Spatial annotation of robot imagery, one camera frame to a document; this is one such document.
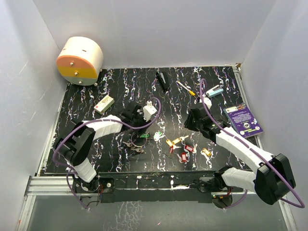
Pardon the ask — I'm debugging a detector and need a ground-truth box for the large metal keyring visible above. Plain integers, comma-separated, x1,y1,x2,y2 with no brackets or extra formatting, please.
130,133,147,148

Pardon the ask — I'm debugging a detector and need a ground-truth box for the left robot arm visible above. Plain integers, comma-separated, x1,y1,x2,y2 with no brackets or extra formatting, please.
52,101,161,192

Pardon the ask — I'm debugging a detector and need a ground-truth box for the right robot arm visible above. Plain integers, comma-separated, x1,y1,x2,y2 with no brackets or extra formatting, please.
184,103,296,205

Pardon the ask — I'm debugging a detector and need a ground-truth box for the yellow tag with key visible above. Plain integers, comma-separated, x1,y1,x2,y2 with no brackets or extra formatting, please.
172,135,188,144

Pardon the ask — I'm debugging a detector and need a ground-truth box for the white pen yellow cap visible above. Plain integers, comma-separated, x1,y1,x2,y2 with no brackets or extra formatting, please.
176,81,195,96

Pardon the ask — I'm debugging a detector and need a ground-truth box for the red tag right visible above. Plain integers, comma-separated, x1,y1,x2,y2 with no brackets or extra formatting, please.
184,145,195,153

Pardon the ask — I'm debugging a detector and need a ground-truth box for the small beige cardboard box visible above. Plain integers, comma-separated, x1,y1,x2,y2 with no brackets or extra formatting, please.
94,95,115,114

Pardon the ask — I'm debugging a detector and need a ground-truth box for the yellow tag far right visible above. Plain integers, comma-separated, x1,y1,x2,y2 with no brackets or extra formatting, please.
201,148,211,156

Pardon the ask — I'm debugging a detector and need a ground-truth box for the red tag lower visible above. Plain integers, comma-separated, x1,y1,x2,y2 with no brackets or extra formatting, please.
177,153,187,163

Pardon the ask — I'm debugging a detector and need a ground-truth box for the purple booklet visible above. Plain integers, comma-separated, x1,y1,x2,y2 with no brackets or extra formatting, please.
223,103,263,138

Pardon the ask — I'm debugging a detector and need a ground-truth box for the black stapler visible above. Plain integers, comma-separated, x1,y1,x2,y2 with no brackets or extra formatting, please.
156,72,170,92

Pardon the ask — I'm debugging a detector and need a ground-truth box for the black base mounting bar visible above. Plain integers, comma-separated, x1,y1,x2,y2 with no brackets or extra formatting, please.
73,171,243,203

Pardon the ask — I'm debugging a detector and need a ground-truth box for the round drawer box pink yellow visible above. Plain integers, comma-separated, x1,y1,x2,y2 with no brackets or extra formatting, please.
56,36,103,86

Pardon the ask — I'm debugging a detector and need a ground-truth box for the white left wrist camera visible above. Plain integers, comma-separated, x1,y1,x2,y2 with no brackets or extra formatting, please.
142,101,157,122

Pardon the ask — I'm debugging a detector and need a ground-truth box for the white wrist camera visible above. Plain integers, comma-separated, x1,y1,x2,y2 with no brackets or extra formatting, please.
142,101,157,122
203,95,212,110

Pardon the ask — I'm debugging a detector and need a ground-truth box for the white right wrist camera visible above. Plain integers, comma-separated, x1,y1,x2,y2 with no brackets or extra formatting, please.
203,95,212,110

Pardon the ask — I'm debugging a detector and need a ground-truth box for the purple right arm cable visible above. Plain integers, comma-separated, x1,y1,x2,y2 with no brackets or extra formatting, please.
199,78,305,209

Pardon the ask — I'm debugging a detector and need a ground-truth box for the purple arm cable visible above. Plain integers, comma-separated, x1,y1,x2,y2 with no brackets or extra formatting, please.
52,97,162,209
199,78,305,209

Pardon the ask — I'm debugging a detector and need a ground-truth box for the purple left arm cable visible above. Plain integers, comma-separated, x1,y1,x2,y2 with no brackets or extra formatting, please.
52,97,162,209

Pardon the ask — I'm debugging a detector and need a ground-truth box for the aluminium rail frame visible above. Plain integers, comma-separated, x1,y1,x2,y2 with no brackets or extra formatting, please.
16,174,298,231

